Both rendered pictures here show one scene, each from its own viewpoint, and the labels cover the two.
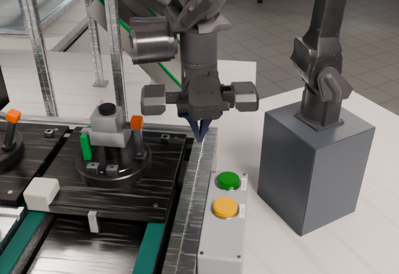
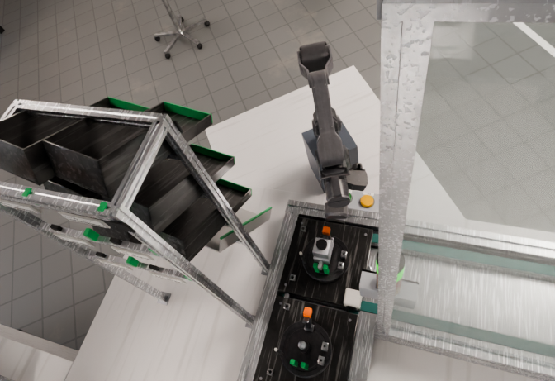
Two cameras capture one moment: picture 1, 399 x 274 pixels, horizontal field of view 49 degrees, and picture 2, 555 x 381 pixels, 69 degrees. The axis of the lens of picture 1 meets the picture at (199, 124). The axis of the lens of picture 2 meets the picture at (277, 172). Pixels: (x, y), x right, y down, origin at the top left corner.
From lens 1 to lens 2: 0.99 m
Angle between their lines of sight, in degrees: 49
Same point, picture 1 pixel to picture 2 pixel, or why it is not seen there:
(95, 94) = (182, 301)
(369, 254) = (372, 151)
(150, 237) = not seen: hidden behind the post
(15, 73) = not seen: outside the picture
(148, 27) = (340, 188)
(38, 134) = (285, 315)
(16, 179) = (337, 319)
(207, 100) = (362, 177)
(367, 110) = (250, 119)
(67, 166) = (325, 288)
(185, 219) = (373, 221)
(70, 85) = (158, 326)
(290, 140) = not seen: hidden behind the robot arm
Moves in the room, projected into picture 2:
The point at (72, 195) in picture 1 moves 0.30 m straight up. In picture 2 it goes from (354, 281) to (348, 241)
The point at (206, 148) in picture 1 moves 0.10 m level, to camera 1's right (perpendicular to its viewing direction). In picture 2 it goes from (311, 207) to (315, 181)
